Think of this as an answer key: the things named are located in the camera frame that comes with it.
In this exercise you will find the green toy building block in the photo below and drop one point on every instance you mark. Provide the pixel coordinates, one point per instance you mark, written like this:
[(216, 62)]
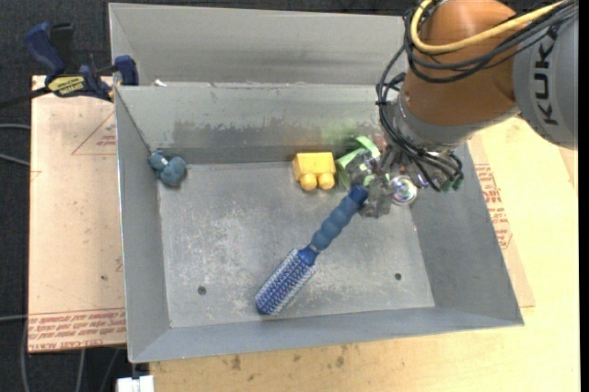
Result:
[(346, 164)]

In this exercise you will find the blue-grey soft toy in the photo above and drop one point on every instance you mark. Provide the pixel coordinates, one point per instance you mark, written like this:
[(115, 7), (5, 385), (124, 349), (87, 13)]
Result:
[(169, 171)]

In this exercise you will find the grey metal bin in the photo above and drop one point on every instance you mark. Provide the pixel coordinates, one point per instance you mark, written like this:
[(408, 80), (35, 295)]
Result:
[(239, 238)]

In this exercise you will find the blue hairbrush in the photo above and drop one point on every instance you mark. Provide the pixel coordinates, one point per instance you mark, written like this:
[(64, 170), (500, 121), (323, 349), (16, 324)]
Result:
[(294, 275)]

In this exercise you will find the brown cardboard board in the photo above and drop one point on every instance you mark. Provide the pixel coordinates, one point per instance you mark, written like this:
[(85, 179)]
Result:
[(73, 215)]

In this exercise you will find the yellow toy building block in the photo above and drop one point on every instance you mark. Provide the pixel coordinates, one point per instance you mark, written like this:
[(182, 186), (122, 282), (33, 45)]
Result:
[(313, 167)]

